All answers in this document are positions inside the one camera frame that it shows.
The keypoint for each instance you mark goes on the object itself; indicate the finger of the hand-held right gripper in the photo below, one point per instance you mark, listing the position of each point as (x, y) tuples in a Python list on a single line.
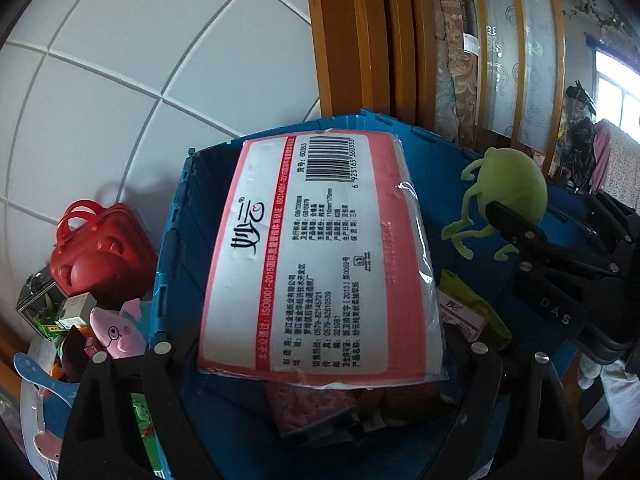
[(607, 210), (515, 222)]

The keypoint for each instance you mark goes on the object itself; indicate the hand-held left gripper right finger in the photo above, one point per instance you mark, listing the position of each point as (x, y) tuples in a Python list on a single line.
[(487, 385)]

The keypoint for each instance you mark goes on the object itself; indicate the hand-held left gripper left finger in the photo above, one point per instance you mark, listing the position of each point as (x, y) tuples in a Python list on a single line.
[(155, 385)]

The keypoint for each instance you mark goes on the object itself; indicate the green one-eyed monster toy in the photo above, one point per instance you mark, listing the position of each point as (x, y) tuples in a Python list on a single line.
[(510, 185)]

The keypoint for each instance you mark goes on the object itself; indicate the small pink tissue pack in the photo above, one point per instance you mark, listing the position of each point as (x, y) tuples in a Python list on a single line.
[(305, 407)]

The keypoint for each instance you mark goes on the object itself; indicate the large pink tissue pack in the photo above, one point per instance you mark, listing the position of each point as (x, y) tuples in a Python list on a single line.
[(320, 260)]

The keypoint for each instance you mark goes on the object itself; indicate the blue plastic crate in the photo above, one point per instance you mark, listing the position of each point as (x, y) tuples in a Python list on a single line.
[(210, 185)]

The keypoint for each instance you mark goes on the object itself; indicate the person's right forearm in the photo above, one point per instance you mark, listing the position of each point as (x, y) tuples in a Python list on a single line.
[(622, 400)]

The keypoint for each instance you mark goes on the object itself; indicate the person's right hand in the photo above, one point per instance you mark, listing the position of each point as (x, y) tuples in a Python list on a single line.
[(592, 375)]

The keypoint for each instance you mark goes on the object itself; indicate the green plush toy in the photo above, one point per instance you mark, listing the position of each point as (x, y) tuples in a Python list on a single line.
[(142, 417)]

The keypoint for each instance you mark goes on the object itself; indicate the pink floral cloth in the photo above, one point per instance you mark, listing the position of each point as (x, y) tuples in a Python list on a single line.
[(617, 155)]

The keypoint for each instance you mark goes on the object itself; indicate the olive green packet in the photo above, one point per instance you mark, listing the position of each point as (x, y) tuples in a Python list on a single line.
[(492, 325)]

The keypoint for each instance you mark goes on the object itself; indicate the small pink pig plush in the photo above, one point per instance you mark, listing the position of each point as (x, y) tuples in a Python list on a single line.
[(117, 332)]

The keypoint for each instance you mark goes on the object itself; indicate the dark hanging clothes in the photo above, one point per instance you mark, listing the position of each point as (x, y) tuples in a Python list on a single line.
[(580, 135)]

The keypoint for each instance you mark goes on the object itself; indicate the dark maroon container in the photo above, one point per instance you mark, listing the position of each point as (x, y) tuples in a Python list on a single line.
[(75, 355)]

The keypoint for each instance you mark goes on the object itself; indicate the blue plastic paddle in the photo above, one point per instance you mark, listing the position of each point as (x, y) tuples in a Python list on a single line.
[(55, 400)]

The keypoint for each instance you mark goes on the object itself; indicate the small white box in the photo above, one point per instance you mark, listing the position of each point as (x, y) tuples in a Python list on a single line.
[(75, 310)]

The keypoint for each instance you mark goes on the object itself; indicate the window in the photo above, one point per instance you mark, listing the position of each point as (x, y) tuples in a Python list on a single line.
[(620, 90)]

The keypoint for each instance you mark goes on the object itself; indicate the red plastic carry case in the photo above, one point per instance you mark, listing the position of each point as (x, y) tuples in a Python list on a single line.
[(100, 255)]

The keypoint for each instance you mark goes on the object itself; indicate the dark framed box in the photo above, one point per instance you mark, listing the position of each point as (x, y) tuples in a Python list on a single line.
[(37, 295)]

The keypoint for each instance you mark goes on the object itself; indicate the frosted glass sliding door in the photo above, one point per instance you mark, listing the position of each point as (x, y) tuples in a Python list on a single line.
[(520, 60)]

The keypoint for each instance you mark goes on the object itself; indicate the patterned rolled mat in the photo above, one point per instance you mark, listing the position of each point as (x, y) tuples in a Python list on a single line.
[(455, 60)]

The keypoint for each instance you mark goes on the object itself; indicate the wooden door frame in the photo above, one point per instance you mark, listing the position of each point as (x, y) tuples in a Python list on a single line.
[(360, 35)]

